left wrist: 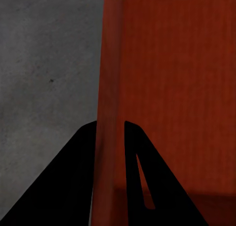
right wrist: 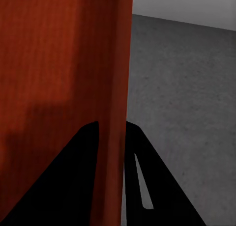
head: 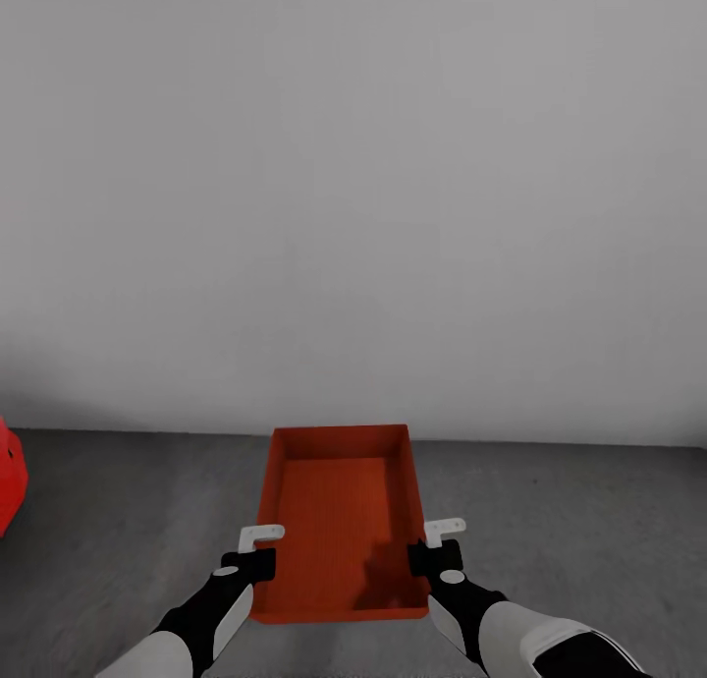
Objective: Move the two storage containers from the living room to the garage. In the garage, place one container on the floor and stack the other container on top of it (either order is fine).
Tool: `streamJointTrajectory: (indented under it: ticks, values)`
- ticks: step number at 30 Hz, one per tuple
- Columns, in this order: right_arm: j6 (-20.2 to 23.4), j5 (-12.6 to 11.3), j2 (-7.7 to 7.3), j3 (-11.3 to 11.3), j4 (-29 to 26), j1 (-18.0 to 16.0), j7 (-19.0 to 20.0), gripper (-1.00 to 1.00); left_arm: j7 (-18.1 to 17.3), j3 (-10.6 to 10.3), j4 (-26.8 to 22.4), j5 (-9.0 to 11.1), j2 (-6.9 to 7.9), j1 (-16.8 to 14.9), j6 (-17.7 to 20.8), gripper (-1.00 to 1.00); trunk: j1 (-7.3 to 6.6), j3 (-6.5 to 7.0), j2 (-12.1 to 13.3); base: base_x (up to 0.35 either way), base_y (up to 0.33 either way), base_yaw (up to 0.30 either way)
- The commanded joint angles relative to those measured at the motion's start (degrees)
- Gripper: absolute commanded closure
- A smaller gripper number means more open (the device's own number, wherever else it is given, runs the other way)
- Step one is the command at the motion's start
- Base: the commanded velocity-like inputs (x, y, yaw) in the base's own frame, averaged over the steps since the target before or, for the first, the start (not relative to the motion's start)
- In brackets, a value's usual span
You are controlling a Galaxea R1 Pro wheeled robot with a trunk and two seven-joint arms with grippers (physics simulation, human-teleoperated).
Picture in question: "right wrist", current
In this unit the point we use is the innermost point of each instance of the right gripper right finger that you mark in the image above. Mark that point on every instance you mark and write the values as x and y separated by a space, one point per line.
171 205

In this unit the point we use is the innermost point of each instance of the storage box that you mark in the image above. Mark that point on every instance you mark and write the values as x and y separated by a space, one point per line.
63 64

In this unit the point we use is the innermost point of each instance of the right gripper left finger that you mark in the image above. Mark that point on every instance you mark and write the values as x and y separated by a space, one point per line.
62 195

